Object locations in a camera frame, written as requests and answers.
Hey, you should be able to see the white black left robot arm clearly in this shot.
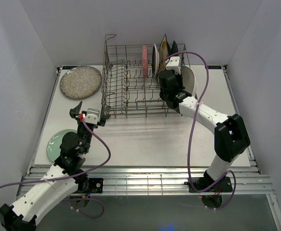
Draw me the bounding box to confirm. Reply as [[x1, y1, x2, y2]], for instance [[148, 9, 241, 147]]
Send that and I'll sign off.
[[0, 103, 108, 231]]

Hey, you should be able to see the grey wire dish rack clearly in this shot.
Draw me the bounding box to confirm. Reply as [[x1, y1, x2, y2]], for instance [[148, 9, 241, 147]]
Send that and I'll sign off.
[[102, 34, 186, 118]]

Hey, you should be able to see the dark logo sticker right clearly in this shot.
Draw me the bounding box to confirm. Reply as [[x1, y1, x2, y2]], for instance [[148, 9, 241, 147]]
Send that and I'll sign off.
[[207, 65, 222, 70]]

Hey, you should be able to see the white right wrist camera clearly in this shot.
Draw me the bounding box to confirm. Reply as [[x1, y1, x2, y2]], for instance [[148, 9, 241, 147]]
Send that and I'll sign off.
[[165, 56, 181, 70]]

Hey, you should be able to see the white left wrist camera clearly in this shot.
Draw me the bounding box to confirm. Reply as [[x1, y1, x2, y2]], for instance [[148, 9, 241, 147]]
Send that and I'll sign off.
[[80, 108, 100, 124]]

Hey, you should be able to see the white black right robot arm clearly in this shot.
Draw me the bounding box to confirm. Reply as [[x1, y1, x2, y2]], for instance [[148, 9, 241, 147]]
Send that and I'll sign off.
[[158, 70, 251, 193]]

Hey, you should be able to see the white plate steam logo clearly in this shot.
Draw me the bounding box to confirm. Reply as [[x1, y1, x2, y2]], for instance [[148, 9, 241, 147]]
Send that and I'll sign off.
[[152, 43, 159, 78]]

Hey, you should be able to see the cream floral square plate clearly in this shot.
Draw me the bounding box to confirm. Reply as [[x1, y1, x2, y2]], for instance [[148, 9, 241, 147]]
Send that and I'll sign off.
[[157, 34, 170, 74]]

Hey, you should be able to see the pink dotted scalloped plate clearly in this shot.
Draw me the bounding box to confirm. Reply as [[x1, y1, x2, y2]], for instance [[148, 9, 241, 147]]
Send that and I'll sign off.
[[142, 45, 148, 79]]

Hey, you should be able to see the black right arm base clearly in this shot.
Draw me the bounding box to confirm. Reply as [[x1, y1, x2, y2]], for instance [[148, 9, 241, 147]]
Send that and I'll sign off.
[[184, 177, 233, 193]]

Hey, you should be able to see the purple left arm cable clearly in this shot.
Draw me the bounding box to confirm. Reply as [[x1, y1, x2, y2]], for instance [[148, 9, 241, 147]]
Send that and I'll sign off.
[[0, 120, 111, 219]]

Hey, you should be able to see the white oval plate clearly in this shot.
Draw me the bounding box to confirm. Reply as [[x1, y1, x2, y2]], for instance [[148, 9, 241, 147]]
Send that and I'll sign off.
[[181, 65, 198, 99]]

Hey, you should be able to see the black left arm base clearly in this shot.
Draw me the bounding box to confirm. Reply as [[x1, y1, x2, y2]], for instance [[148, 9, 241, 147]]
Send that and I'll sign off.
[[84, 178, 104, 194]]

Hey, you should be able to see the speckled brown round plate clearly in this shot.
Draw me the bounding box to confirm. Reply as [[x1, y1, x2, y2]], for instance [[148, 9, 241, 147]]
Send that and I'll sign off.
[[59, 66, 102, 100]]

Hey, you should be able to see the dark logo sticker left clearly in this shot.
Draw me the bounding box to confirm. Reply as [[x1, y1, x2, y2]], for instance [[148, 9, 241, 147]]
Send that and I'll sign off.
[[62, 66, 78, 70]]

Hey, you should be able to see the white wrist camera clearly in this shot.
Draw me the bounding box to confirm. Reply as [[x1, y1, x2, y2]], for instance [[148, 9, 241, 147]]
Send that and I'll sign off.
[[80, 108, 100, 124], [165, 56, 181, 70]]

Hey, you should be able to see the mint green flower plate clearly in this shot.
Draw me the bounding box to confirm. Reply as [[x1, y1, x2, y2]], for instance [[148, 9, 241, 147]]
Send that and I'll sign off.
[[46, 129, 77, 162]]

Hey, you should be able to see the dark logo sticker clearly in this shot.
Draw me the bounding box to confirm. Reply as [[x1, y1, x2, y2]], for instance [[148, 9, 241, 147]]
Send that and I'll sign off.
[[62, 66, 78, 70], [207, 65, 222, 70]]

